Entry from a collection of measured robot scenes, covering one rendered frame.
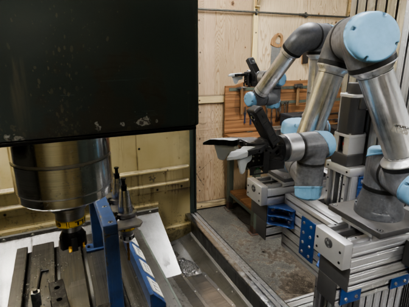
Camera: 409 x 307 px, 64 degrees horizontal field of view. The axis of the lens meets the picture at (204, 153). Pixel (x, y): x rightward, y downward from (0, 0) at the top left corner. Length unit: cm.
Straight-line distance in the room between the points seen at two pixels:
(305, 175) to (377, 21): 41
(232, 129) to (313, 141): 269
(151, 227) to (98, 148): 125
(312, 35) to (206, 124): 221
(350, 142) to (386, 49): 55
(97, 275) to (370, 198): 98
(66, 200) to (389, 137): 79
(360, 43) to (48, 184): 72
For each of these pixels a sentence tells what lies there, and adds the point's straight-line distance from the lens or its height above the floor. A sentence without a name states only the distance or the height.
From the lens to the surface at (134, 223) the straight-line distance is 95.
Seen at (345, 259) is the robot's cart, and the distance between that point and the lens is 114.
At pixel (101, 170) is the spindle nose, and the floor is 148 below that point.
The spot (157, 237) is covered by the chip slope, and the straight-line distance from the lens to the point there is 173.
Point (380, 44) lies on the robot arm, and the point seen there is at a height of 169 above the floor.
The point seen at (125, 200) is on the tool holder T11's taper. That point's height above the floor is 127.
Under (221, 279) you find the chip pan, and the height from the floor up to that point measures 67.
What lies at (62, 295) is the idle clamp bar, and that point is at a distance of 117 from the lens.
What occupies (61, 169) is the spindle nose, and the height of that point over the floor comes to 150.
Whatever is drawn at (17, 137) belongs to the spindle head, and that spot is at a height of 156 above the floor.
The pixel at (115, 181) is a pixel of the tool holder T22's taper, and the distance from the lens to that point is 107.
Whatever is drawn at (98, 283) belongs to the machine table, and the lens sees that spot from 129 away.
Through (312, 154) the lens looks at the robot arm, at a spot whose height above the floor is 141.
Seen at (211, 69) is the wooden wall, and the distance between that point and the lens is 348.
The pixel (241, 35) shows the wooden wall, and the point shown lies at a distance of 363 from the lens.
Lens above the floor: 166
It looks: 16 degrees down
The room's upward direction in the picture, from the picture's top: straight up
